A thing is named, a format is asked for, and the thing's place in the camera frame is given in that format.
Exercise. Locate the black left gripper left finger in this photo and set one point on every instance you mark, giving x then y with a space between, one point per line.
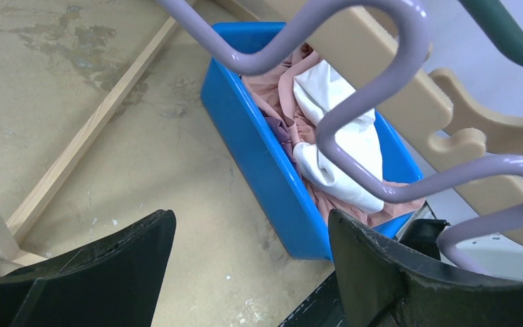
113 281

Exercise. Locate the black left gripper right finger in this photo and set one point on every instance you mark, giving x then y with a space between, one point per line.
385 283

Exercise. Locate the white cloth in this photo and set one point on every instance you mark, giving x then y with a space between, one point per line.
317 91

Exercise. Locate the cream wooden hanger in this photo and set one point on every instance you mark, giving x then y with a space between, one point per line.
504 133
397 85

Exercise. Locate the pink pleated skirt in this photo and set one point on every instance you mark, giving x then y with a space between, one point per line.
273 94

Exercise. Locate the cream wooden hanger front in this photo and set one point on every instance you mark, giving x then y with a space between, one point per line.
397 85

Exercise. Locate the teal hanger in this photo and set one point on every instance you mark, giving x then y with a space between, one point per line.
499 26

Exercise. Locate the purple pleated skirt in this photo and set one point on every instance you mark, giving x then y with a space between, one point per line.
282 135

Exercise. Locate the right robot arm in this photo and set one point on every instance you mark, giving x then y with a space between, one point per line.
421 235

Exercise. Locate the blue plastic bin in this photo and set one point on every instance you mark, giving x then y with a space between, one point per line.
270 175

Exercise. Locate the wooden clothes rack frame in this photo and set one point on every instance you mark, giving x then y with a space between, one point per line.
82 93

